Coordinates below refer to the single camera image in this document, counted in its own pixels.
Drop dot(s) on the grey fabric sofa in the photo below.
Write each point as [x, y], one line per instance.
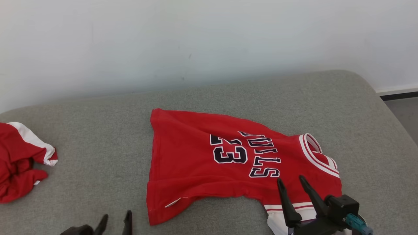
[98, 137]

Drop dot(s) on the black baseboard strip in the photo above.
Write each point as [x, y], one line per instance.
[400, 95]

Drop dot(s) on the red shorts white stripe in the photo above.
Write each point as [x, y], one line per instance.
[16, 156]

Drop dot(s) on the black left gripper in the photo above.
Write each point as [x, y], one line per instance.
[78, 230]

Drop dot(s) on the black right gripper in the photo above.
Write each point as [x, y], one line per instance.
[316, 228]

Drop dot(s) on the red basketball jersey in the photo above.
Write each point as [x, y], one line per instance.
[196, 169]

